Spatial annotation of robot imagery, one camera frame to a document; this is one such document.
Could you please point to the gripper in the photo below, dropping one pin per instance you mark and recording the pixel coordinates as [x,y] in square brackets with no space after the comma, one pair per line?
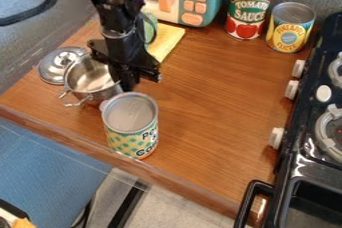
[126,53]

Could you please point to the yellow cloth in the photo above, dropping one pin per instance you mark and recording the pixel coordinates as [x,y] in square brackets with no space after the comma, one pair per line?
[165,40]

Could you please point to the silver lid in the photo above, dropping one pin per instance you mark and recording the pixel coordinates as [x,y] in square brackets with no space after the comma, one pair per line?
[58,64]

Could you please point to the yellow pineapple can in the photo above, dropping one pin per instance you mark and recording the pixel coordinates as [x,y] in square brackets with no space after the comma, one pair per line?
[289,28]

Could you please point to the green toy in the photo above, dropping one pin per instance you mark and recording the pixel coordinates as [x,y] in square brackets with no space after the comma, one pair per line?
[150,27]

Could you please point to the red tomato sauce can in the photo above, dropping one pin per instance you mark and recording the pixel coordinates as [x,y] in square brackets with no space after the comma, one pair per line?
[247,8]

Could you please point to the silver pot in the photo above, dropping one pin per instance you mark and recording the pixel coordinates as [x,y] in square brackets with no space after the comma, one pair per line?
[89,80]

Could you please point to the toy stove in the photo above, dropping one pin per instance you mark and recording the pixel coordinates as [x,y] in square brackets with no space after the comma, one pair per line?
[307,132]

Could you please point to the green dotted can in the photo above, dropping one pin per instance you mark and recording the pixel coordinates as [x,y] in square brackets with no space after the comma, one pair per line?
[131,125]

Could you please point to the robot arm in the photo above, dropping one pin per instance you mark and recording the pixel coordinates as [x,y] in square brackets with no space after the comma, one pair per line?
[112,3]

